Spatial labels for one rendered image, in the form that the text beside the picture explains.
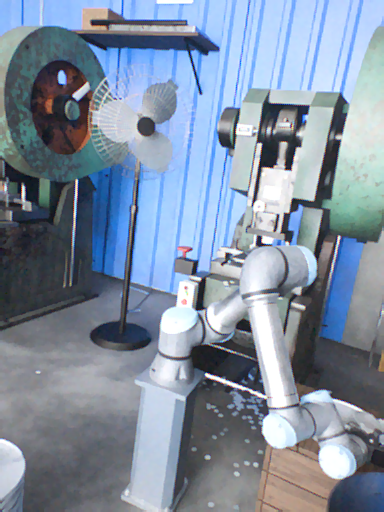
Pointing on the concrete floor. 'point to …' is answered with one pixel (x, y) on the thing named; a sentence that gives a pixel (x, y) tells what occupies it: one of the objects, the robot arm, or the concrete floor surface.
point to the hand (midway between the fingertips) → (381, 440)
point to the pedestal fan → (143, 134)
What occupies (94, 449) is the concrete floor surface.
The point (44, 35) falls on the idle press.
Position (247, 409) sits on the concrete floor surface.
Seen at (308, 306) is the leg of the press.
